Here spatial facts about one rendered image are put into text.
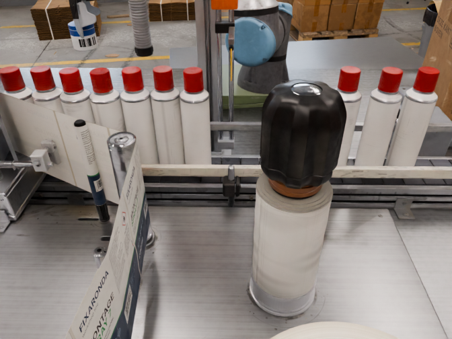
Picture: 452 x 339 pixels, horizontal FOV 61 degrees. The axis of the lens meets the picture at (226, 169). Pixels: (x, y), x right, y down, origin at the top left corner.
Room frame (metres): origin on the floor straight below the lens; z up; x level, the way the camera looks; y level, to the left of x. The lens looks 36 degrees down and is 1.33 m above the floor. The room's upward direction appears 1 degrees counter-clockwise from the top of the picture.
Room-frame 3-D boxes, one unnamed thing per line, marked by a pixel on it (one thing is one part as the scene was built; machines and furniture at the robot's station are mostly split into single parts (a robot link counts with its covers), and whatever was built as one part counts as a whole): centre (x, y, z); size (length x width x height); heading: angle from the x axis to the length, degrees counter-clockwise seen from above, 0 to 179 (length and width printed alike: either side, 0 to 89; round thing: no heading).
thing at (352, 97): (0.62, -0.21, 0.98); 0.05 x 0.05 x 0.20
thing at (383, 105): (0.61, -0.28, 0.98); 0.05 x 0.05 x 0.20
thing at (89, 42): (1.14, 0.41, 0.98); 0.07 x 0.07 x 0.07
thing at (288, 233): (0.34, -0.08, 1.03); 0.09 x 0.09 x 0.30
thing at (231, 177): (0.53, -0.01, 0.89); 0.03 x 0.03 x 0.12; 88
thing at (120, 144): (0.43, 0.14, 0.97); 0.05 x 0.05 x 0.19
